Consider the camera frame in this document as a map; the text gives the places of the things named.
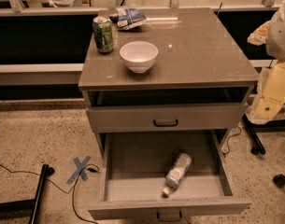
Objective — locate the white ceramic bowl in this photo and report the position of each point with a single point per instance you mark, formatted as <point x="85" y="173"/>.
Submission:
<point x="139" y="56"/>

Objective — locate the closed grey upper drawer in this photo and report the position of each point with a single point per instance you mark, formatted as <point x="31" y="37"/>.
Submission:
<point x="155" y="118"/>

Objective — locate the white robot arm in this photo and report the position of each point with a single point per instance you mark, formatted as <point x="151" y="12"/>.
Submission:
<point x="270" y="97"/>

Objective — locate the black caster foot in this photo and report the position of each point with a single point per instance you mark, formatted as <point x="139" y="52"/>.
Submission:
<point x="279" y="180"/>

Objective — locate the black stand leg left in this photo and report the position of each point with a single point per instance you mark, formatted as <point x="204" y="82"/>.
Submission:
<point x="28" y="208"/>

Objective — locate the green soda can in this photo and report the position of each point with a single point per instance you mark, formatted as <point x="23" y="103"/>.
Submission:
<point x="103" y="36"/>

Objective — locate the black stand leg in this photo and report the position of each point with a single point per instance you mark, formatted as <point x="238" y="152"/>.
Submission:
<point x="28" y="208"/>
<point x="257" y="146"/>

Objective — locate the blue tape cross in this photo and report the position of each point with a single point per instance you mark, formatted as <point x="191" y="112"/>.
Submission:
<point x="79" y="170"/>

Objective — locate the clear blue plastic bottle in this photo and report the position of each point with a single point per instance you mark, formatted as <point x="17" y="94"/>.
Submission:
<point x="176" y="173"/>

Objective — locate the open grey middle drawer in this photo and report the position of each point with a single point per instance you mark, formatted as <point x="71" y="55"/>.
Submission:
<point x="134" y="168"/>

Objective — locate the blue white chip bag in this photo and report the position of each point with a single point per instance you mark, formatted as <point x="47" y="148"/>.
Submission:
<point x="128" y="18"/>

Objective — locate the black stand leg right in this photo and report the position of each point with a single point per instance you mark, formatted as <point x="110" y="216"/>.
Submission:
<point x="257" y="146"/>

